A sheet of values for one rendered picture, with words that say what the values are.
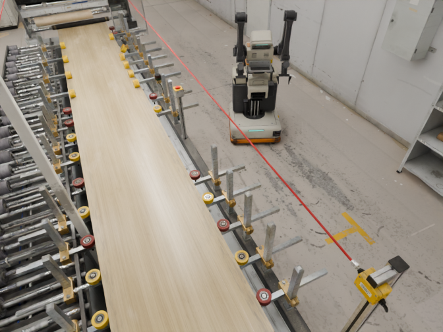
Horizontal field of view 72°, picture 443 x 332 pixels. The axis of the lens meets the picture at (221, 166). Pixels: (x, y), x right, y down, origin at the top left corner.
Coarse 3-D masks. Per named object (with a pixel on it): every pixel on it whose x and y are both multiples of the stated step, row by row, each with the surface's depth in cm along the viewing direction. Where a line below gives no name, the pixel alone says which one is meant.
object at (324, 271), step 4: (324, 268) 173; (316, 272) 172; (320, 272) 172; (324, 272) 172; (308, 276) 170; (312, 276) 170; (316, 276) 170; (320, 276) 171; (304, 280) 169; (308, 280) 169; (312, 280) 170; (300, 284) 167; (304, 284) 168; (276, 292) 164; (280, 292) 164; (272, 296) 163; (276, 296) 163; (280, 296) 164; (272, 300) 162
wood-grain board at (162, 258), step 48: (96, 48) 401; (96, 96) 310; (144, 96) 307; (96, 144) 253; (144, 144) 251; (96, 192) 213; (144, 192) 212; (192, 192) 210; (96, 240) 184; (144, 240) 183; (192, 240) 182; (144, 288) 162; (192, 288) 161; (240, 288) 160
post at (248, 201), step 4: (248, 192) 174; (248, 196) 173; (244, 200) 180; (248, 200) 176; (244, 204) 182; (248, 204) 178; (244, 208) 184; (248, 208) 181; (244, 212) 187; (248, 212) 183; (244, 216) 189; (248, 216) 186; (244, 220) 192; (248, 220) 189; (244, 224) 194; (248, 224) 192; (244, 232) 200; (244, 236) 203; (248, 236) 202
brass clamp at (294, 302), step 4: (284, 280) 168; (280, 284) 166; (288, 284) 166; (280, 288) 167; (284, 288) 165; (284, 292) 163; (284, 296) 165; (288, 296) 161; (296, 296) 161; (288, 300) 162; (292, 300) 160; (296, 300) 160; (292, 304) 159; (296, 304) 161
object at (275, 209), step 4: (272, 208) 205; (276, 208) 205; (260, 212) 203; (264, 212) 203; (268, 212) 203; (272, 212) 204; (276, 212) 206; (252, 216) 201; (256, 216) 201; (260, 216) 201; (264, 216) 203; (252, 220) 200; (256, 220) 202; (232, 224) 197; (236, 224) 197; (240, 224) 197; (232, 228) 195; (236, 228) 197; (220, 232) 195; (224, 232) 194; (228, 232) 196
